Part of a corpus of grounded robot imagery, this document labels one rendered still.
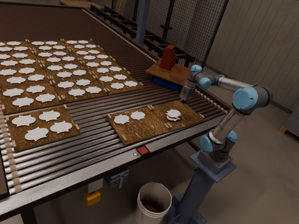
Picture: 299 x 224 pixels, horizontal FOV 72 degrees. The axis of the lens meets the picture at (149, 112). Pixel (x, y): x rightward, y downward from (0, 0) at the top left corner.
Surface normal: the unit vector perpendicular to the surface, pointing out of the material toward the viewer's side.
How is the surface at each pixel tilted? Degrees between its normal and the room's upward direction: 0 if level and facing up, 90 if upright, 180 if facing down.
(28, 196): 0
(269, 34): 90
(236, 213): 0
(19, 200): 0
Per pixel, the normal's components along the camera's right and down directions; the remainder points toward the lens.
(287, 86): -0.77, 0.25
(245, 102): -0.87, -0.02
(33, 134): 0.19, -0.79
